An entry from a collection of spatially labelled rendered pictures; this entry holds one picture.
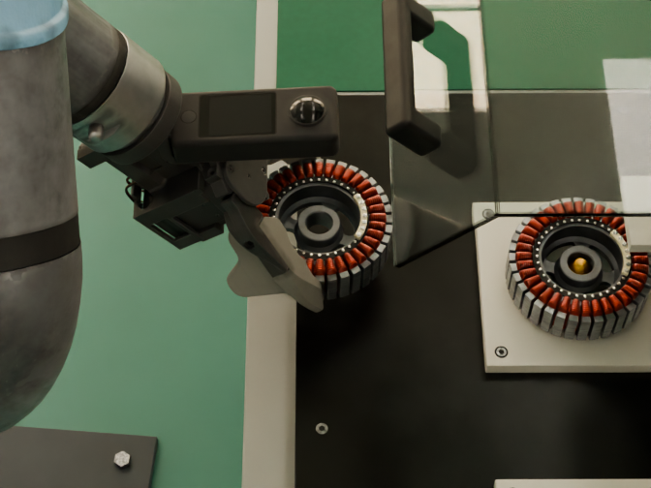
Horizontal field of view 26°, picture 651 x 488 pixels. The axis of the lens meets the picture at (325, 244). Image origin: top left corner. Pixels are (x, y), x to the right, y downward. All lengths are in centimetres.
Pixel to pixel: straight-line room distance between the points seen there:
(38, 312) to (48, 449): 134
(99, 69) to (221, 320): 112
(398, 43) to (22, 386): 38
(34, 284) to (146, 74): 38
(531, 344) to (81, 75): 41
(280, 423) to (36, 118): 56
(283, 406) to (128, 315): 94
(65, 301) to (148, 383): 137
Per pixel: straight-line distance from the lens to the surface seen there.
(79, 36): 90
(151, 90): 93
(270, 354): 112
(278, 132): 96
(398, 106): 85
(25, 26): 57
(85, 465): 190
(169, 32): 232
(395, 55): 88
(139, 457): 190
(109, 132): 93
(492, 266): 112
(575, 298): 108
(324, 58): 129
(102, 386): 197
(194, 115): 97
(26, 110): 57
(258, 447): 108
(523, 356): 109
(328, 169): 109
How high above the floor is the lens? 173
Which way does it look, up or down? 57 degrees down
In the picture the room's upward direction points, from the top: straight up
